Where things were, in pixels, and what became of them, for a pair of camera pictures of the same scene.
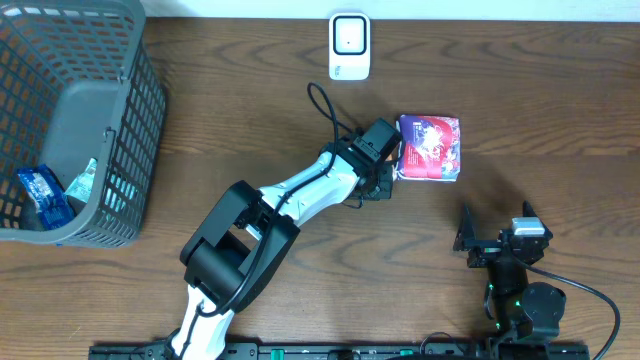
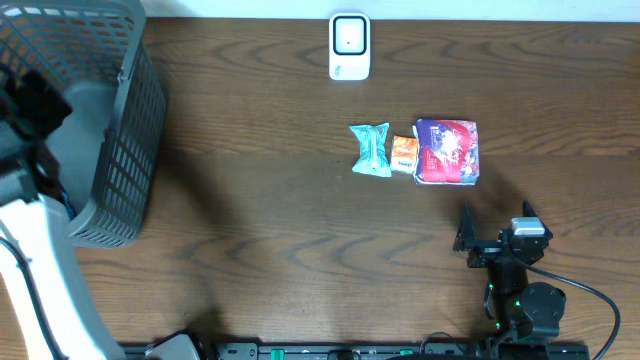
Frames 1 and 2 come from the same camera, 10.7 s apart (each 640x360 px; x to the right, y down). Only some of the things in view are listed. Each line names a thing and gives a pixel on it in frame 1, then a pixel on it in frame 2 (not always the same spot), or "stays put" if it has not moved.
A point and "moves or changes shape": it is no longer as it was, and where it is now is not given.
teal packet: (81, 188) → (373, 157)
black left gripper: (382, 185) → (31, 109)
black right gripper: (493, 250) stays put
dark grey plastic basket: (79, 81) stays put
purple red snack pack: (431, 148) moves or changes shape
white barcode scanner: (349, 46) stays put
